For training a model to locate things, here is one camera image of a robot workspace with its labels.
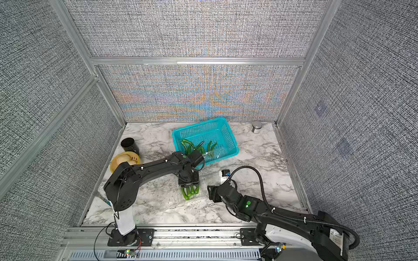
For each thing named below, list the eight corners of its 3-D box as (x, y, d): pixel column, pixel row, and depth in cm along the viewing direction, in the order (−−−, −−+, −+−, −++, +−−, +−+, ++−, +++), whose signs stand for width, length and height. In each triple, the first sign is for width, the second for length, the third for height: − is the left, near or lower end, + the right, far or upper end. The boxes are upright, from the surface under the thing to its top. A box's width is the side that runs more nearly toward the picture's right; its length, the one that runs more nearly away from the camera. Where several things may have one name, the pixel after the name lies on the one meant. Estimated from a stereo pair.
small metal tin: (252, 132, 114) (253, 128, 111) (250, 125, 119) (251, 120, 116) (261, 132, 114) (263, 128, 111) (259, 125, 119) (260, 120, 116)
